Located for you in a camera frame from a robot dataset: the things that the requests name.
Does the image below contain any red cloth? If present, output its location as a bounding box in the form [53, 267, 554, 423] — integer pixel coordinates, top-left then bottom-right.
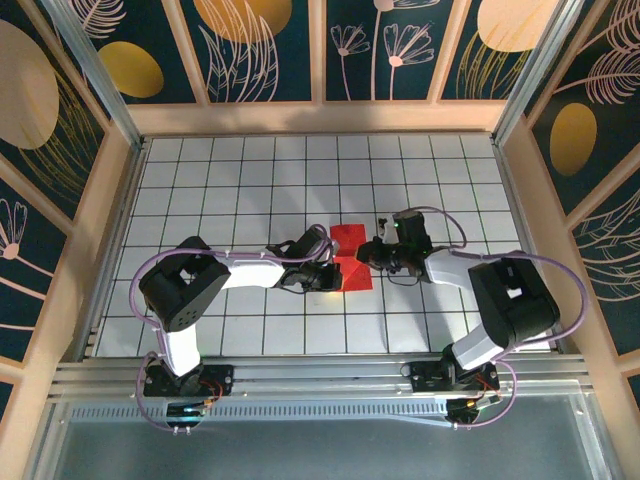
[329, 223, 374, 293]

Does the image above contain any small controller board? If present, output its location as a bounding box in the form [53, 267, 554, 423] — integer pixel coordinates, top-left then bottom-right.
[446, 395, 501, 419]
[166, 398, 214, 418]

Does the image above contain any purple cable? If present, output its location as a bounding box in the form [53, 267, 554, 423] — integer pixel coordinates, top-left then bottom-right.
[128, 224, 337, 435]
[399, 207, 587, 430]

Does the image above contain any long aluminium mounting rail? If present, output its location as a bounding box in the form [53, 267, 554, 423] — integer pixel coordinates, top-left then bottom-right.
[49, 353, 591, 401]

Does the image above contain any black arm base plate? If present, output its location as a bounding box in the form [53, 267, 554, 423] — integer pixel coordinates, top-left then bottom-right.
[143, 364, 235, 397]
[409, 362, 501, 394]

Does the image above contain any slotted grey cable duct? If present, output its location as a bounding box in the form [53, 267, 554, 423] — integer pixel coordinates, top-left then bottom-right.
[64, 403, 451, 426]

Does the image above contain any aluminium side rail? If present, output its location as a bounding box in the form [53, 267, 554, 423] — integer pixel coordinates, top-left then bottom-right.
[492, 134, 574, 357]
[74, 138, 149, 362]

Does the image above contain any aluminium corner post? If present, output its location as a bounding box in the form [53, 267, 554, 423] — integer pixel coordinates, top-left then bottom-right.
[491, 0, 599, 146]
[39, 0, 147, 151]

